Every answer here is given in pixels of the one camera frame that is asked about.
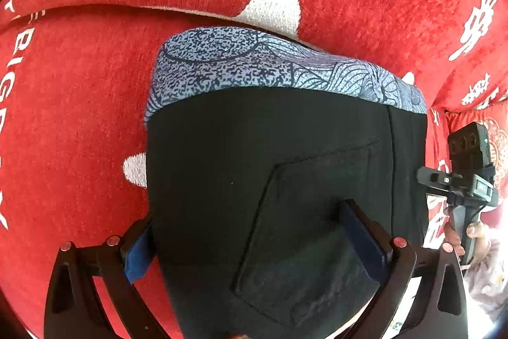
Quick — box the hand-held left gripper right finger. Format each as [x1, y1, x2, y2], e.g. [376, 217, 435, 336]
[337, 199, 469, 339]

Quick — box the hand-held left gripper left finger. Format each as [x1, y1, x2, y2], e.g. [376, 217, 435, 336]
[43, 218, 171, 339]

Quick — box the black pants blue patterned waistband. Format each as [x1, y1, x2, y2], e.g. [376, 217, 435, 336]
[143, 27, 429, 339]

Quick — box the person's right forearm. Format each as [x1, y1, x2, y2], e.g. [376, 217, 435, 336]
[464, 238, 508, 326]

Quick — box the person's right hand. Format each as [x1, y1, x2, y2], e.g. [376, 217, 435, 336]
[444, 206, 491, 269]

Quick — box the red printed blanket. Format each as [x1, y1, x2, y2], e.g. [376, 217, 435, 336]
[0, 0, 508, 339]

